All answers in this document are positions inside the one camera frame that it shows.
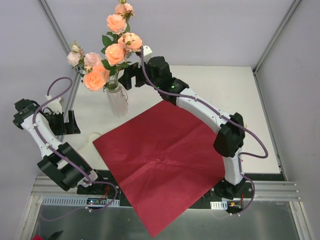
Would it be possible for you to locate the red black object bottom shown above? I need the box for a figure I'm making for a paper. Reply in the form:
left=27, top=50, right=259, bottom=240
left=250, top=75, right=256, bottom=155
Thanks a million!
left=31, top=230, right=63, bottom=240

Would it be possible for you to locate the right aluminium frame post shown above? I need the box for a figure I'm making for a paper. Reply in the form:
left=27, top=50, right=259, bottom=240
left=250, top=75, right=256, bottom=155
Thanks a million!
left=252, top=0, right=303, bottom=76

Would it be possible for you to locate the pink rose stem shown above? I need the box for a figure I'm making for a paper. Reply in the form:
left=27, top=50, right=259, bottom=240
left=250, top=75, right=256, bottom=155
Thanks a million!
left=81, top=64, right=113, bottom=92
left=67, top=40, right=103, bottom=77
left=101, top=0, right=135, bottom=54
left=101, top=31, right=143, bottom=91

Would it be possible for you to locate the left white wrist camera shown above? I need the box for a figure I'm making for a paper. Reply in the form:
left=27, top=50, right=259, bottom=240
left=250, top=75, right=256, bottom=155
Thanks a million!
left=45, top=97, right=63, bottom=114

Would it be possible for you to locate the brown red wrapping paper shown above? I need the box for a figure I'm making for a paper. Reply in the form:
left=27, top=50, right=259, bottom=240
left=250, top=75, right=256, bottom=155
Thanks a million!
left=93, top=101, right=225, bottom=237

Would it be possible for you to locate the right white cable duct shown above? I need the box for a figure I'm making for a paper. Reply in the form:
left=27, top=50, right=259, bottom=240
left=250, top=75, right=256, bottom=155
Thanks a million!
left=210, top=201, right=228, bottom=211

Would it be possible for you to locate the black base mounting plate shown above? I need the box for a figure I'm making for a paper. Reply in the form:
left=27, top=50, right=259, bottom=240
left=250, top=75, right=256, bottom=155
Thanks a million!
left=76, top=170, right=254, bottom=211

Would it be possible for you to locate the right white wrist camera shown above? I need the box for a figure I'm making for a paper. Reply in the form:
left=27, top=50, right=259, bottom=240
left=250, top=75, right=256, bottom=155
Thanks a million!
left=141, top=45, right=153, bottom=63

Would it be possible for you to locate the white cable duct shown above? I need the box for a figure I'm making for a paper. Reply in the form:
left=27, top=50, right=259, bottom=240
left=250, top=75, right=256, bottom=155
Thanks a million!
left=210, top=201, right=228, bottom=211
left=42, top=196, right=120, bottom=208

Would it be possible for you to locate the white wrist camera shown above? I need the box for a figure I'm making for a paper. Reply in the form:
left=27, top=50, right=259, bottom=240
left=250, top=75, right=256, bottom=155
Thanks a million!
left=141, top=45, right=153, bottom=63
left=45, top=97, right=63, bottom=114

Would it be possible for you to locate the left aluminium frame post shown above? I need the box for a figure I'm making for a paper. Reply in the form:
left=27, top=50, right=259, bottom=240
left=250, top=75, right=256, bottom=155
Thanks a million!
left=37, top=0, right=83, bottom=74

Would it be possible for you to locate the left white cable duct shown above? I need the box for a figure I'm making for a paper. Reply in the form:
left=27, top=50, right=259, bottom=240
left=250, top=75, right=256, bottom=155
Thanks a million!
left=42, top=196, right=120, bottom=208

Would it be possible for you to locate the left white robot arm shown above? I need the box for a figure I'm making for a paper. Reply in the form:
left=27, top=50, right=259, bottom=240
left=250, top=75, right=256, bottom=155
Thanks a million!
left=13, top=98, right=106, bottom=195

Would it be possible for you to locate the aluminium frame post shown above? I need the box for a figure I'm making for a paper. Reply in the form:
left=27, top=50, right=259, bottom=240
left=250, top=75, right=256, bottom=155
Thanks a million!
left=252, top=0, right=303, bottom=76
left=37, top=0, right=83, bottom=74

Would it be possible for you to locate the white ribbed ceramic vase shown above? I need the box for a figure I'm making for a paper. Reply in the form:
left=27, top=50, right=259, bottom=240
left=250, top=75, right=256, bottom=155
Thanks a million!
left=106, top=85, right=128, bottom=118

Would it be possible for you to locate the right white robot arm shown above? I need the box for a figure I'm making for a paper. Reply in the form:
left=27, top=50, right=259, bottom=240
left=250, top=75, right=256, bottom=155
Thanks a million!
left=119, top=56, right=246, bottom=200

